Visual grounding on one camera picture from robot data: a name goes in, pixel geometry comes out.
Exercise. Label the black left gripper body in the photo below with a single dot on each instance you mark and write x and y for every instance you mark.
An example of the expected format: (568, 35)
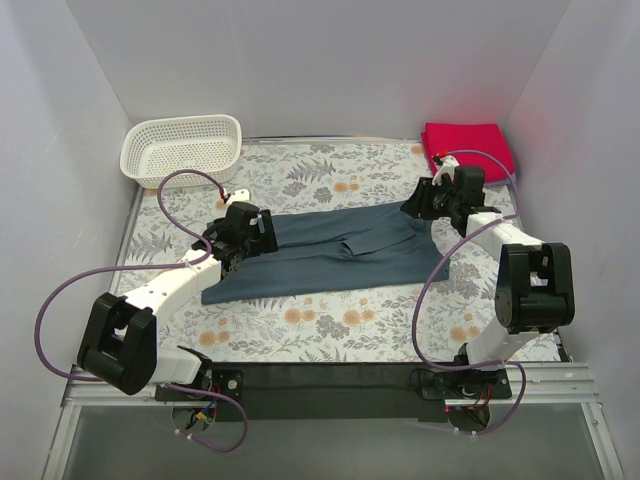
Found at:
(266, 231)

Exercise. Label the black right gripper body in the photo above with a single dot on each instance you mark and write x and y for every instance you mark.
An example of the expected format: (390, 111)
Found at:
(417, 203)

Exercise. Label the dark teal t shirt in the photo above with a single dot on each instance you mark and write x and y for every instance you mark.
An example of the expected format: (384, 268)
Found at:
(337, 250)

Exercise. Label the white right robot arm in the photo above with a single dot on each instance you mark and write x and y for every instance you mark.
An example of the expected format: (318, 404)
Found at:
(534, 293)

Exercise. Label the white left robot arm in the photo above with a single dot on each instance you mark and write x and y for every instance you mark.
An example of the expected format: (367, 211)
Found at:
(120, 342)

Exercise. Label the folded lavender t shirt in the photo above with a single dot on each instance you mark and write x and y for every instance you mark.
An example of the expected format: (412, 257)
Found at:
(495, 176)

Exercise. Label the folded red t shirt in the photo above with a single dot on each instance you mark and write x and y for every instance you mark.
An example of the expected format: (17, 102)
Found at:
(481, 145)

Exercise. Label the white perforated plastic basket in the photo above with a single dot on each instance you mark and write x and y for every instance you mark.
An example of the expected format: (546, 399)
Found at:
(154, 149)

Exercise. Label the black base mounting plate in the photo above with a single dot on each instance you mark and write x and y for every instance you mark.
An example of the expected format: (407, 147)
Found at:
(331, 391)

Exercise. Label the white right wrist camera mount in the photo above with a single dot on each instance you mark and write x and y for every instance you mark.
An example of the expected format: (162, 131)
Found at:
(444, 165)

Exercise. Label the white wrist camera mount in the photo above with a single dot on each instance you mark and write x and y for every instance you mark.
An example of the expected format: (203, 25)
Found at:
(444, 165)
(228, 198)

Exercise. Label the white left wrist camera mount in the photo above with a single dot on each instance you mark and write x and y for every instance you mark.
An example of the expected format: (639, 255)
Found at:
(228, 198)

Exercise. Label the aluminium frame rail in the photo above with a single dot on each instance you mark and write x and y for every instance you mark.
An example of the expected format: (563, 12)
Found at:
(339, 421)

